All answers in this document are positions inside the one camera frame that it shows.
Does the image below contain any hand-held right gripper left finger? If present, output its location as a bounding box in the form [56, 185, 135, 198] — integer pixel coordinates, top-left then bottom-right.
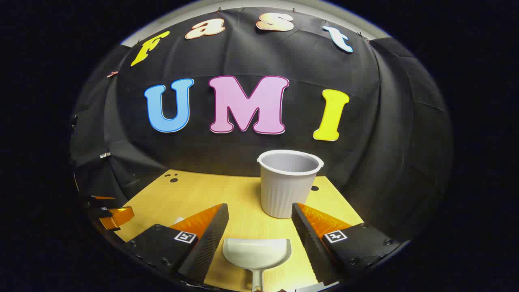
[126, 203, 229, 284]

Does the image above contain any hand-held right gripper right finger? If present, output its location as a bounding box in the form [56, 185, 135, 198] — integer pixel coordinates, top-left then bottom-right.
[291, 202, 402, 286]

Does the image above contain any white plastic dustpan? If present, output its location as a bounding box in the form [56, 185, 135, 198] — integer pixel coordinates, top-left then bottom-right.
[223, 238, 292, 292]

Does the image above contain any white ribbed garbage bin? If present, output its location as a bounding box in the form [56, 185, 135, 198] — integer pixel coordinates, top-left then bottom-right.
[257, 150, 324, 219]

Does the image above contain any black backdrop cloth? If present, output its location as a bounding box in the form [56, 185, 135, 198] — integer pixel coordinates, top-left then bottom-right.
[69, 6, 453, 244]

